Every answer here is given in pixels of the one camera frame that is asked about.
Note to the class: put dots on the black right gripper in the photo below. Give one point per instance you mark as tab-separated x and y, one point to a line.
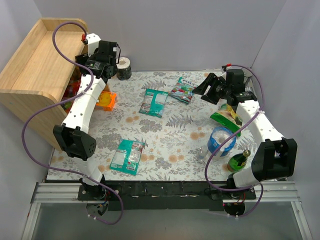
215	88

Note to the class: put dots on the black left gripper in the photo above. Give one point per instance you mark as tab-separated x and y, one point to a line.
81	59

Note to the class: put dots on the orange Lot 100 mango gummy bag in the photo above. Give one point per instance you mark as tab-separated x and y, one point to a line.
76	75

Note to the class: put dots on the small orange candy bag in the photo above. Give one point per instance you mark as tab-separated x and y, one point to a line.
106	101

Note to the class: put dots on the teal fox's bag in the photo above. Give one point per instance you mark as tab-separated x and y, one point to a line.
153	103
127	157

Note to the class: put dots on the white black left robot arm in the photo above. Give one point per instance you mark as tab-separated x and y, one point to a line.
73	134

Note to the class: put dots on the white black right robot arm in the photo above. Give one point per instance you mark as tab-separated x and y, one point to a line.
275	157

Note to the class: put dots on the Fox's mint blossom candy bag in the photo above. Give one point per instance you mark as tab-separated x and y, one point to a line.
183	90

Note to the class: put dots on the wooden shelf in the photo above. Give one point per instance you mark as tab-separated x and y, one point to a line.
36	76

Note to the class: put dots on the green white Chuba chips bag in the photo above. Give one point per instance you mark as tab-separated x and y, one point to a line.
227	117

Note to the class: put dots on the tin can orange label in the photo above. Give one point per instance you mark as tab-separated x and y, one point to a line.
247	80

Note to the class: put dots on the dark tape roll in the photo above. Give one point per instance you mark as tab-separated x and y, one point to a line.
124	70

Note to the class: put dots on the teal Fox's bag back side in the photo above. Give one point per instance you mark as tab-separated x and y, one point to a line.
153	103

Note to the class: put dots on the small clear plastic bottle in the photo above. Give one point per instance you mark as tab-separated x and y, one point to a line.
202	152

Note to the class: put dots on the floral patterned table mat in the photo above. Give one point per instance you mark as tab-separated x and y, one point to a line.
171	142

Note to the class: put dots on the green glass bottle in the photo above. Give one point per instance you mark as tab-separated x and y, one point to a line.
238	161

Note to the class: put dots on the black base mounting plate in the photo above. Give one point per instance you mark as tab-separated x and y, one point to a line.
174	195

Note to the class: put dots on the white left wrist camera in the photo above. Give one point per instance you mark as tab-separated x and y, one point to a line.
91	43

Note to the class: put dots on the aluminium frame rail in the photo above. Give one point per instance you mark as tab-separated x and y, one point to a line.
279	215

